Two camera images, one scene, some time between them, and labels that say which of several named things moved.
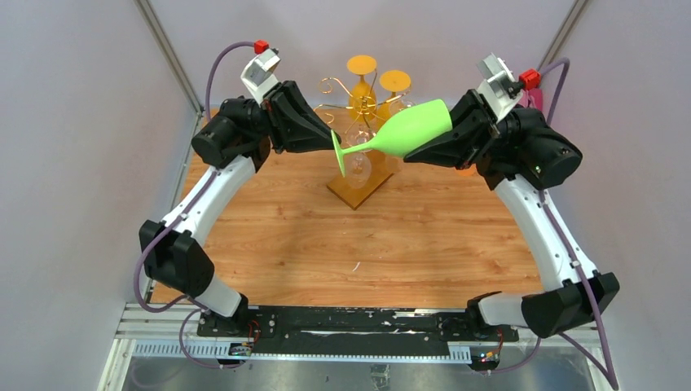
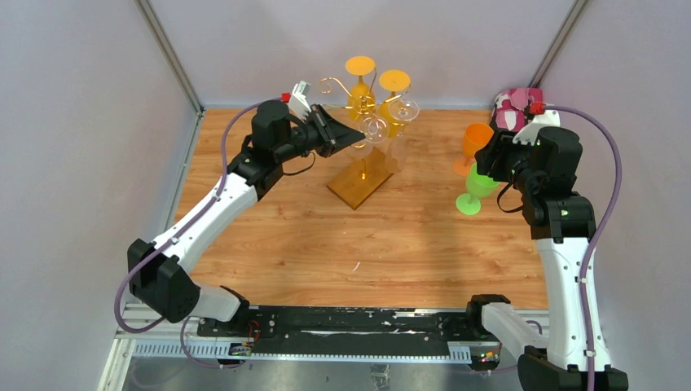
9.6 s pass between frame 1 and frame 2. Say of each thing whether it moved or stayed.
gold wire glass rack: stayed
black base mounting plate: stayed
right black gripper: moved
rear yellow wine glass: stayed
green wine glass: moved
